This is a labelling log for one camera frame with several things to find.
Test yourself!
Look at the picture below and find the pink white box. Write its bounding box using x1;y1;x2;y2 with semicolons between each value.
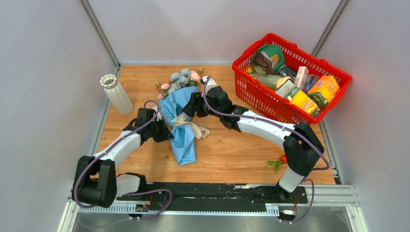
294;66;309;89

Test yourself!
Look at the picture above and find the yellow green box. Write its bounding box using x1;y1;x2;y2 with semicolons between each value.
284;87;318;116

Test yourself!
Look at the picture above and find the clear plastic bottle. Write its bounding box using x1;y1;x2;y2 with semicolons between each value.
302;74;320;93

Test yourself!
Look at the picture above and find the brown crumpled bag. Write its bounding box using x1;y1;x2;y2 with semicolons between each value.
250;52;277;74

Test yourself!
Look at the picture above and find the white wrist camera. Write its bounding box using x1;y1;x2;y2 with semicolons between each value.
201;76;217;95
152;106;162;121

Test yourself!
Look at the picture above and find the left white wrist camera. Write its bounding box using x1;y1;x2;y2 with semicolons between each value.
152;106;162;121

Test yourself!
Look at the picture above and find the toy carrot with leaves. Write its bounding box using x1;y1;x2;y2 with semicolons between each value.
266;155;287;173

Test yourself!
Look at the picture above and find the olive green bottle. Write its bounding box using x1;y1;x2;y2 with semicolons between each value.
251;73;293;90

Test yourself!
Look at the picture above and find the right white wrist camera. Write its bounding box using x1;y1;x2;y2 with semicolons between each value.
201;76;217;95

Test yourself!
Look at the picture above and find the red shopping basket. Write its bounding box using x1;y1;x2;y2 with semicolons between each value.
232;33;352;124

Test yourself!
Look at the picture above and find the white ribbed vase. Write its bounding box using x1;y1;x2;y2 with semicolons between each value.
100;74;133;115

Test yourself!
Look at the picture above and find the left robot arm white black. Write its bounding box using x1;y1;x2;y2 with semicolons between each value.
72;108;173;208

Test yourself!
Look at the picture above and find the orange box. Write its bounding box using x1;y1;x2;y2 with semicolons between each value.
307;76;340;107

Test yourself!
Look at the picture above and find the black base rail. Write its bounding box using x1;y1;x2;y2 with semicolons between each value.
69;181;359;221

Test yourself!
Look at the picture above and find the dark foil packet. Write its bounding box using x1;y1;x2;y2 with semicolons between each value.
278;64;297;79

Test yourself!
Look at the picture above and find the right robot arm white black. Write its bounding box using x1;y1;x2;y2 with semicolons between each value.
182;86;324;203

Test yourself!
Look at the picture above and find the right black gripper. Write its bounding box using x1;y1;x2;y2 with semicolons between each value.
183;92;222;118

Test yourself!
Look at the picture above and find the green snack bag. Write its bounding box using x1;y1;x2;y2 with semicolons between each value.
257;44;285;72

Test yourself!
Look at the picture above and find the cream ribbon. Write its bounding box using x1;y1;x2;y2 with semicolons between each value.
171;113;210;139

